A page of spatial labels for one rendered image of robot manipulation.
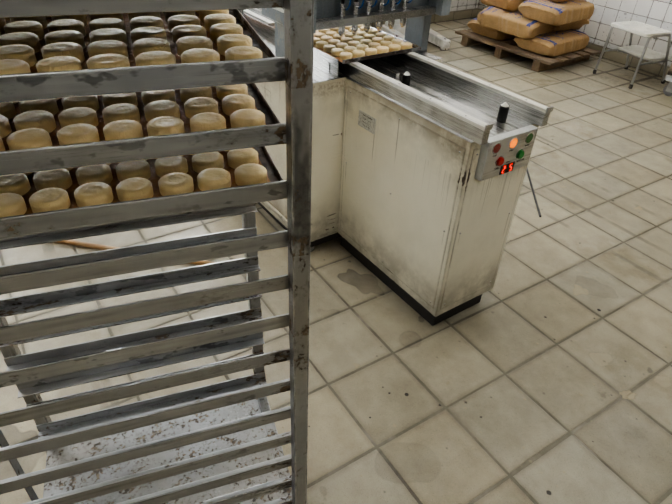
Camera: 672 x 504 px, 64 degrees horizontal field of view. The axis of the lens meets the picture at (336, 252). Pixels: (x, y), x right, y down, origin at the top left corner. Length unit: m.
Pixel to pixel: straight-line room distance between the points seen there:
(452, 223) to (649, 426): 0.98
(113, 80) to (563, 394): 1.86
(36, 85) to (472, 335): 1.88
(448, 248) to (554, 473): 0.81
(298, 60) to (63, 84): 0.28
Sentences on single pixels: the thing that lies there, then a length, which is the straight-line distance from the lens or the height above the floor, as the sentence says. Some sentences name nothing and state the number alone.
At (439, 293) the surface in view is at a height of 0.21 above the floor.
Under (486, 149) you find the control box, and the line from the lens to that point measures 1.80.
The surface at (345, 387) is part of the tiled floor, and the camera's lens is 2.00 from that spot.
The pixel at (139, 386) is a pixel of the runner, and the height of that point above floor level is 0.79.
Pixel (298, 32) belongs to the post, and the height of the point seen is 1.37.
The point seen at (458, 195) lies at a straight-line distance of 1.86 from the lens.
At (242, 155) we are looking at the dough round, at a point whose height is 1.15.
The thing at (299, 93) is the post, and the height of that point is 1.30.
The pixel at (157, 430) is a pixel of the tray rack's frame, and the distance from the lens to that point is 1.77.
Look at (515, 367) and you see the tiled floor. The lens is 2.21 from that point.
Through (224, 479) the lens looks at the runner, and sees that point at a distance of 1.31.
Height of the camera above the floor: 1.55
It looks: 37 degrees down
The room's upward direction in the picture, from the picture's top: 3 degrees clockwise
